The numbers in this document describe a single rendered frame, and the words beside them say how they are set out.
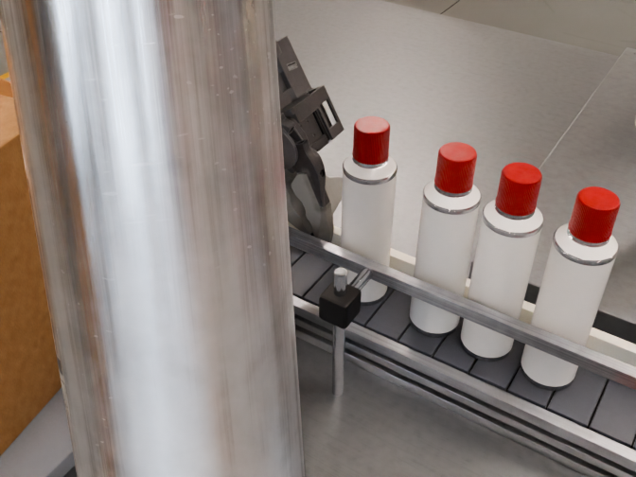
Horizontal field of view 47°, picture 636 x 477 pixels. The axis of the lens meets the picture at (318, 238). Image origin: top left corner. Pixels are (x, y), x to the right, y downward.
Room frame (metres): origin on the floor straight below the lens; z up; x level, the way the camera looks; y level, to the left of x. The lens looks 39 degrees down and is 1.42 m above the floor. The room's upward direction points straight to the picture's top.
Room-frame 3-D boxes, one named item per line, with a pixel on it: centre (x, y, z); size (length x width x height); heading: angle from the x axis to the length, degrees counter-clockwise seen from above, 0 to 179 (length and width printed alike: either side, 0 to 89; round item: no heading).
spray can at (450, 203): (0.53, -0.12, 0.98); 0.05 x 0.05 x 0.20
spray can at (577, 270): (0.46, -0.22, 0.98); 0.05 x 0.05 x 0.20
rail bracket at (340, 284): (0.49, -0.03, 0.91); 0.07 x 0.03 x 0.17; 147
